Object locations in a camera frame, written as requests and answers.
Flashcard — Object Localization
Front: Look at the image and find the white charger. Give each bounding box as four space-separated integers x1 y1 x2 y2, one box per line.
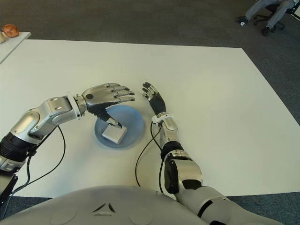
102 124 127 144

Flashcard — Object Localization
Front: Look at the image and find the black office chair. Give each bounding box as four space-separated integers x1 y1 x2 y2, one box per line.
254 0 300 31

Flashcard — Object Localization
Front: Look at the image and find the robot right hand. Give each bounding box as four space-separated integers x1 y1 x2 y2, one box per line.
142 82 167 115

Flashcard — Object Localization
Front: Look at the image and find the grey robot torso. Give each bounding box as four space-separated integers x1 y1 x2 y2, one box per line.
0 185 204 225

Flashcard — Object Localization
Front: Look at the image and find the blue plate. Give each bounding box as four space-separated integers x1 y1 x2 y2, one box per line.
94 105 145 149

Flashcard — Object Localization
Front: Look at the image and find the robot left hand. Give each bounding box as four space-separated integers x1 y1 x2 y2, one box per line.
81 82 136 129

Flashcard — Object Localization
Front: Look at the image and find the thick black cable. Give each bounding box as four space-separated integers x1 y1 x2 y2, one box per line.
0 157 31 225
158 159 179 197

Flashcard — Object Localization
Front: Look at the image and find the red-brown bread roll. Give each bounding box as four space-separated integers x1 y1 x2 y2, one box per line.
2 23 19 38

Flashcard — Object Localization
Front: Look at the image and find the thin black cable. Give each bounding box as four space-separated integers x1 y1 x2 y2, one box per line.
135 121 164 188
11 125 66 195

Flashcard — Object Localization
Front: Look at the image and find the seated person in jeans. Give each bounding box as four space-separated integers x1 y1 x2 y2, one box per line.
236 0 296 36

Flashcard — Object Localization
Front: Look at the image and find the white side table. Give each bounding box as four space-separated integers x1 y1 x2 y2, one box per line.
0 32 31 64

